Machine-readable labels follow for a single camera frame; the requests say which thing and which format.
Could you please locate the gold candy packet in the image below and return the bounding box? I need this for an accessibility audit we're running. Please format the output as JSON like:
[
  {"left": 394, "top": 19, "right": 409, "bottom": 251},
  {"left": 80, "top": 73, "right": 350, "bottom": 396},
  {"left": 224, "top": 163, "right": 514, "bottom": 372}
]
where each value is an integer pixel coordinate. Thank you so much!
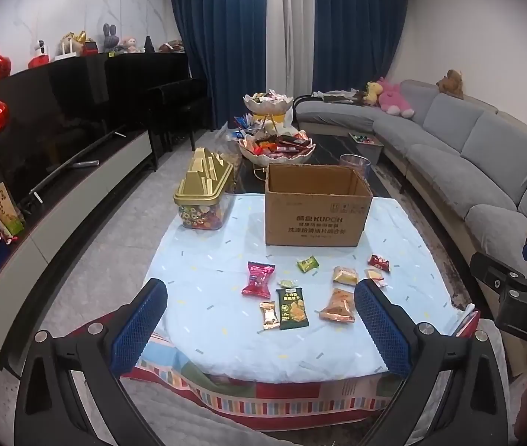
[{"left": 258, "top": 301, "right": 279, "bottom": 332}]

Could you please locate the white and gold ornament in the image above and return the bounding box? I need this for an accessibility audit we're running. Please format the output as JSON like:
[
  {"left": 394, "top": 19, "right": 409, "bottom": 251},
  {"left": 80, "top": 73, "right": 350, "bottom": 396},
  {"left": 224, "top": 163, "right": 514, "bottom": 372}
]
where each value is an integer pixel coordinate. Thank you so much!
[{"left": 55, "top": 32, "right": 90, "bottom": 60}]

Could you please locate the pink plush toy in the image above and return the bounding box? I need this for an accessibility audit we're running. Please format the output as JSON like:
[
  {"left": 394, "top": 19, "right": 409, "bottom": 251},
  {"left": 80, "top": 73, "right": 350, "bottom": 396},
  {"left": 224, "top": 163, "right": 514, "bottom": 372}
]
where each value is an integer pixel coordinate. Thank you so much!
[{"left": 377, "top": 79, "right": 416, "bottom": 118}]

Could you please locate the white sheer curtain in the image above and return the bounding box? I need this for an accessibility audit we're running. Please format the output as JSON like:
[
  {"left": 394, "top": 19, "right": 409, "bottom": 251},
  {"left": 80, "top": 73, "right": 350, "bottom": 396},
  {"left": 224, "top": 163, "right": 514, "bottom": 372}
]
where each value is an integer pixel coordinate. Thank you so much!
[{"left": 266, "top": 0, "right": 317, "bottom": 98}]

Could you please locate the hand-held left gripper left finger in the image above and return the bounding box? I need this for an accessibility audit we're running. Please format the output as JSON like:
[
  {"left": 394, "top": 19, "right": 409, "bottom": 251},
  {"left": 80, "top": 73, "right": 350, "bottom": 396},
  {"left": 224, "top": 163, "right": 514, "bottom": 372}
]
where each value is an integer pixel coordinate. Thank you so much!
[{"left": 13, "top": 278, "right": 168, "bottom": 446}]

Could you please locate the dark green snack packet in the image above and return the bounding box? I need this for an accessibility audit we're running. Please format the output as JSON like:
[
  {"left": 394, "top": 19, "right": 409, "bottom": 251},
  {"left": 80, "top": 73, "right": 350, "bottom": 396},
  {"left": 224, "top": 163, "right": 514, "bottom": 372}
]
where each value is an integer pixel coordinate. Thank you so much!
[{"left": 276, "top": 288, "right": 310, "bottom": 331}]

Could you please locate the yellow gift box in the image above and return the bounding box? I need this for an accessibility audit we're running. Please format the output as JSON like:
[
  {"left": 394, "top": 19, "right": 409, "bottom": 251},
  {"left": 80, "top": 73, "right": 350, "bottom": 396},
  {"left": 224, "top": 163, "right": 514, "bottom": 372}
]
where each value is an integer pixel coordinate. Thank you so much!
[{"left": 0, "top": 188, "right": 17, "bottom": 224}]

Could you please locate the grey rabbit plush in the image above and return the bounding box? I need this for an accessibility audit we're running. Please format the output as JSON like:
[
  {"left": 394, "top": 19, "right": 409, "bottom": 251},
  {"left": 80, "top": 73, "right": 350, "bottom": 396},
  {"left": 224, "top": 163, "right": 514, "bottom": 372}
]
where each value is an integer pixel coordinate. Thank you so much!
[{"left": 100, "top": 22, "right": 122, "bottom": 52}]

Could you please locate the clear plastic bag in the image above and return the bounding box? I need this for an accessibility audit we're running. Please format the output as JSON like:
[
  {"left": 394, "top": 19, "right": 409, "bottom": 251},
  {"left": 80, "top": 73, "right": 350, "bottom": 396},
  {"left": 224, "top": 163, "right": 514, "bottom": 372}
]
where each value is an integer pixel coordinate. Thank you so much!
[{"left": 212, "top": 123, "right": 245, "bottom": 172}]

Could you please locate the white dog figurine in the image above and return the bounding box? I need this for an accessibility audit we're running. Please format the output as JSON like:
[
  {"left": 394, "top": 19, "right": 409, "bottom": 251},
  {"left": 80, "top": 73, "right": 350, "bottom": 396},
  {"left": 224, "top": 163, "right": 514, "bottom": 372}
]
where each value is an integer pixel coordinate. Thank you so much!
[{"left": 28, "top": 38, "right": 55, "bottom": 70}]

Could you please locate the black television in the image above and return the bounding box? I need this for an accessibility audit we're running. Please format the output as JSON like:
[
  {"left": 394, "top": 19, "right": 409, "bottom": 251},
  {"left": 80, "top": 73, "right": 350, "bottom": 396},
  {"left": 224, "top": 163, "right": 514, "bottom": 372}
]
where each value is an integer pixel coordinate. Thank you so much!
[{"left": 0, "top": 56, "right": 129, "bottom": 203}]

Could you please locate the blue curtain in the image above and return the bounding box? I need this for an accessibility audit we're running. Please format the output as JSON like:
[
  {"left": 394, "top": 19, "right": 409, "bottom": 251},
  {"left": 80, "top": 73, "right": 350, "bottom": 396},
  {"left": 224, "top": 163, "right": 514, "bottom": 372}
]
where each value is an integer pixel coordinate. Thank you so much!
[
  {"left": 312, "top": 0, "right": 410, "bottom": 98},
  {"left": 168, "top": 0, "right": 269, "bottom": 133}
]

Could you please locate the orange snack packet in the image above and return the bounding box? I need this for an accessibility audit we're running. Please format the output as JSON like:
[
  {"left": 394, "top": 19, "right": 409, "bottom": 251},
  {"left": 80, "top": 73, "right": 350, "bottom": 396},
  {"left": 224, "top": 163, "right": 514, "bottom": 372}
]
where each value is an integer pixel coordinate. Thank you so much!
[{"left": 319, "top": 287, "right": 356, "bottom": 324}]

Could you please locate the beige snack packet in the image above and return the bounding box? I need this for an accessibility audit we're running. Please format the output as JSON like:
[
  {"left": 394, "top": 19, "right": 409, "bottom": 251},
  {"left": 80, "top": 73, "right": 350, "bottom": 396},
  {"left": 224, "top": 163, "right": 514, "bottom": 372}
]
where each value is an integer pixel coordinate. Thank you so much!
[{"left": 332, "top": 266, "right": 360, "bottom": 285}]

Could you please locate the grey and black TV cabinet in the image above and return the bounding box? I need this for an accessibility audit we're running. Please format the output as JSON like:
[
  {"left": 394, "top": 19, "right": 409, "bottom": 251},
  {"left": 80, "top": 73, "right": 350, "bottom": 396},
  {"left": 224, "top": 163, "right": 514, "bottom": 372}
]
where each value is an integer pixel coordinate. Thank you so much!
[{"left": 0, "top": 127, "right": 159, "bottom": 372}]

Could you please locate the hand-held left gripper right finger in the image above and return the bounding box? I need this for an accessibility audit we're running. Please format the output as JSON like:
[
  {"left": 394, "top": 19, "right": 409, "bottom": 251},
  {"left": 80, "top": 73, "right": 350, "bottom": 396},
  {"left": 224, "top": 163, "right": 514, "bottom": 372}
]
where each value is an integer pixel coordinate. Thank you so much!
[{"left": 354, "top": 279, "right": 512, "bottom": 446}]

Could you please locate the grey curved sofa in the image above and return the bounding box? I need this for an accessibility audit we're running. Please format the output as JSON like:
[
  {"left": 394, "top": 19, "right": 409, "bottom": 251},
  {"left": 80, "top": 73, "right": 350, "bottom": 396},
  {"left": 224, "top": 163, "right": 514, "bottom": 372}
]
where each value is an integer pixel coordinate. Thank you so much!
[{"left": 294, "top": 79, "right": 527, "bottom": 289}]

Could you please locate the pink snack packet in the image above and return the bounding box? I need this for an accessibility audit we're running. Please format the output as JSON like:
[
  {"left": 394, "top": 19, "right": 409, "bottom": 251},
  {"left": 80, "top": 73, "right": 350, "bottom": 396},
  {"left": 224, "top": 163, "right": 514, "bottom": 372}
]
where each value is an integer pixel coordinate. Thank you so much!
[{"left": 241, "top": 261, "right": 276, "bottom": 299}]

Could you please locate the yellow plush toy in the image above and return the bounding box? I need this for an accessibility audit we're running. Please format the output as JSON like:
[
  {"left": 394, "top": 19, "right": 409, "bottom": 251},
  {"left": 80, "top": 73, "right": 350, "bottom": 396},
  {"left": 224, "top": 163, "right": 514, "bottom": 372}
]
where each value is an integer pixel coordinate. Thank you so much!
[{"left": 362, "top": 81, "right": 382, "bottom": 106}]

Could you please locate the gold-lidded clear candy jar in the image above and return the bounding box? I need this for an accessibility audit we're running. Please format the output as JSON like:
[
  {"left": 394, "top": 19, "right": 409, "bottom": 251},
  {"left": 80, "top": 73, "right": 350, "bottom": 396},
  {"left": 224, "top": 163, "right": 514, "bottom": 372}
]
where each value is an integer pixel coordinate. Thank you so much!
[{"left": 173, "top": 147, "right": 236, "bottom": 232}]

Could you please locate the beige cloth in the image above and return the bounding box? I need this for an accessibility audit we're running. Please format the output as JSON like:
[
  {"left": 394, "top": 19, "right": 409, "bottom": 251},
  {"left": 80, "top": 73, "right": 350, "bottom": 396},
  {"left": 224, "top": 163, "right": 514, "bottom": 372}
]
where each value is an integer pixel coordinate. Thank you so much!
[{"left": 312, "top": 88, "right": 366, "bottom": 104}]

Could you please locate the clear plastic jar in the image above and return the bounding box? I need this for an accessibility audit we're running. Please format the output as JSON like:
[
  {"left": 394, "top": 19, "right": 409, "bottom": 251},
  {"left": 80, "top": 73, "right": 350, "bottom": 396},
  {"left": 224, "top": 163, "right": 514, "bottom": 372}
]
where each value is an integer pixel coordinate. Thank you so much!
[{"left": 340, "top": 153, "right": 372, "bottom": 180}]

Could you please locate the black coffee table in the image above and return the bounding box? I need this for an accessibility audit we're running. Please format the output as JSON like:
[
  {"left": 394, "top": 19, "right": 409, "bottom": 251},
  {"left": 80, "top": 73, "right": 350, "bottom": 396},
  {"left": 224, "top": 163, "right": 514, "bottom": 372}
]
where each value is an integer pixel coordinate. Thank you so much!
[{"left": 224, "top": 134, "right": 413, "bottom": 200}]

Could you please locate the brown plush toy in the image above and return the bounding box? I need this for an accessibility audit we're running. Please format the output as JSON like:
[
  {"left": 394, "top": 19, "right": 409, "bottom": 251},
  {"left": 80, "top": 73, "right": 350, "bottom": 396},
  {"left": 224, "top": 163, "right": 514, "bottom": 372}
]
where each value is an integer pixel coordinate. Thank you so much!
[{"left": 436, "top": 70, "right": 464, "bottom": 99}]

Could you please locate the two-tier lotus snack bowl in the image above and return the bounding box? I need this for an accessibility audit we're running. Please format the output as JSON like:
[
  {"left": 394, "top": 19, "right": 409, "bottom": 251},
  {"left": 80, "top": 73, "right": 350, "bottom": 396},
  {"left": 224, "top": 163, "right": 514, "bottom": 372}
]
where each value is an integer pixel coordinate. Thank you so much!
[{"left": 238, "top": 89, "right": 316, "bottom": 180}]

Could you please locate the brown cardboard box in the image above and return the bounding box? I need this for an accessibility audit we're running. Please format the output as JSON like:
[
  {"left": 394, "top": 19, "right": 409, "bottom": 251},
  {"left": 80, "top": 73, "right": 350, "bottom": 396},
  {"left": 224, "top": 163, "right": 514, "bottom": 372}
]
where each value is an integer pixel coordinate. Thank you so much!
[{"left": 264, "top": 164, "right": 374, "bottom": 248}]

